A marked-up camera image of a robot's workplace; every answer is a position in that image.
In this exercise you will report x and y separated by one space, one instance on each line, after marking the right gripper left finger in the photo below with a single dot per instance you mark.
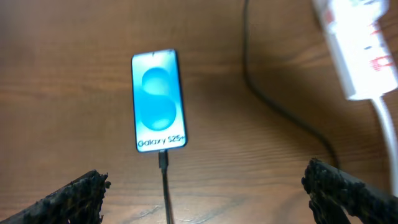
80 201

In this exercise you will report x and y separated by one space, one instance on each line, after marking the blue screen Galaxy smartphone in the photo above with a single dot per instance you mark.
159 116

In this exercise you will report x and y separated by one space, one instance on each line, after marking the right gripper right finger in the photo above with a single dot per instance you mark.
335 194

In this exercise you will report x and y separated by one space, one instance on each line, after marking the white power strip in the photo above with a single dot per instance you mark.
364 63

